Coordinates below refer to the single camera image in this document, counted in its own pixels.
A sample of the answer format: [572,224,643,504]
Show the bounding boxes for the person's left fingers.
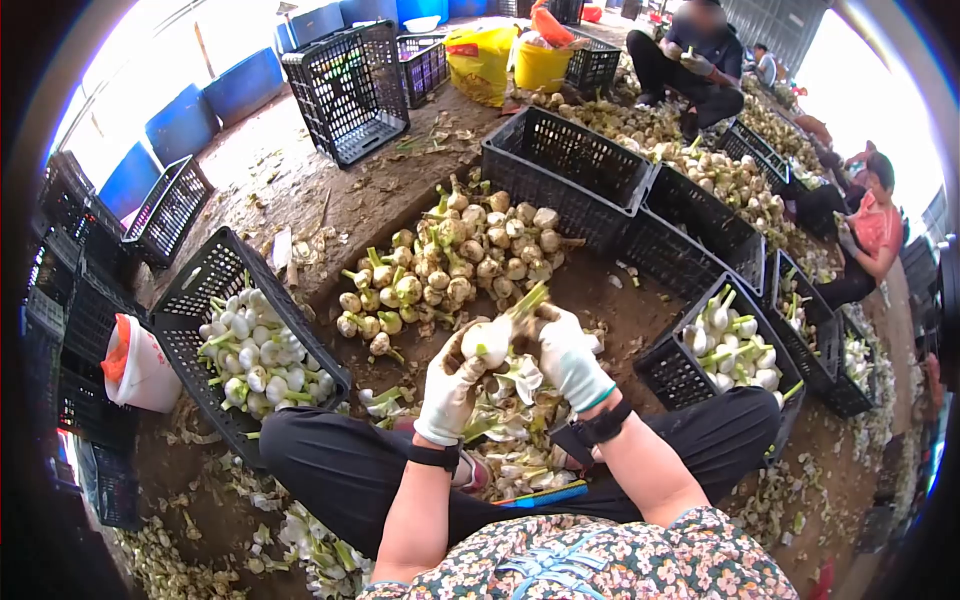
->
[438,318,494,378]

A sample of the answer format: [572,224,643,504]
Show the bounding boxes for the heap of peeled white garlic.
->
[681,287,805,411]
[197,287,325,421]

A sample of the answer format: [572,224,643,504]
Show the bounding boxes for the white garlic bulb with stem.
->
[460,282,552,371]

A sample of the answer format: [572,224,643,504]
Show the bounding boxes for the black wrist band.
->
[549,397,634,471]
[407,441,463,474]

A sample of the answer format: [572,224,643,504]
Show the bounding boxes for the person's legs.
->
[258,386,783,561]

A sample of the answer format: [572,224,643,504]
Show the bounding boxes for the person's left hand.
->
[413,318,494,448]

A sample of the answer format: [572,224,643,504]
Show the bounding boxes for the yellow bucket with orange bag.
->
[513,0,580,96]

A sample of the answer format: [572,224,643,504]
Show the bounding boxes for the person's right fingers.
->
[516,303,582,355]

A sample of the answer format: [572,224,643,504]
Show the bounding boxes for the pile of unpeeled garlic bulbs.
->
[336,174,588,363]

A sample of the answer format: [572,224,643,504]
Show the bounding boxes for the white bucket with orange bag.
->
[100,312,184,415]

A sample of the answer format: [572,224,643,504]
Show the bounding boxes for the pile of garlic peels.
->
[358,352,606,504]

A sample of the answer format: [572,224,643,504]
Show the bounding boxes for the person's right hand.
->
[516,303,618,414]

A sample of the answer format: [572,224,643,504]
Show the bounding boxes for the stack of black crates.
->
[21,150,153,531]

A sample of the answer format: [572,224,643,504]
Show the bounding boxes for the row of blue barrels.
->
[96,0,490,223]

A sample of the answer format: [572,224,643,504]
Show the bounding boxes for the long heap of garlic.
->
[525,71,845,286]

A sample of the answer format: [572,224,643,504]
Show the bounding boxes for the black plastic crate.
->
[817,309,880,420]
[621,160,768,303]
[479,105,663,253]
[148,225,353,471]
[280,19,412,171]
[563,33,624,97]
[633,270,808,460]
[395,33,452,111]
[763,249,843,393]
[714,118,792,195]
[120,154,216,270]

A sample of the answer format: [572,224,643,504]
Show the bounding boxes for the yellow sack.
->
[443,25,519,109]

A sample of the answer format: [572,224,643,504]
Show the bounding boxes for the scattered garlic peel litter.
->
[112,450,376,600]

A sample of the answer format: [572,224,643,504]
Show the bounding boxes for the person's body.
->
[358,506,801,600]

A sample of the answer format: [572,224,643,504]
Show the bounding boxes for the blue and yellow tool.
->
[491,480,591,510]

